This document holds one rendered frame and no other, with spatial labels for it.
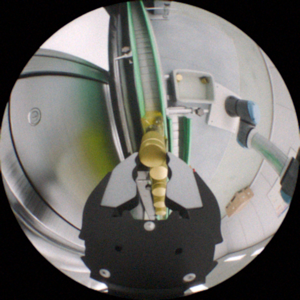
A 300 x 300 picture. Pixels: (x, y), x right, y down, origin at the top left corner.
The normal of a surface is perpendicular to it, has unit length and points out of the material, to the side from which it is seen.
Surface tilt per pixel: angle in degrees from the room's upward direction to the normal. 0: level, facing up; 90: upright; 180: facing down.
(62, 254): 90
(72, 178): 90
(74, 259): 90
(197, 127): 0
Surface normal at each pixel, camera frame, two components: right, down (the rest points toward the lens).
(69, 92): 0.99, -0.09
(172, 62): -0.04, 0.47
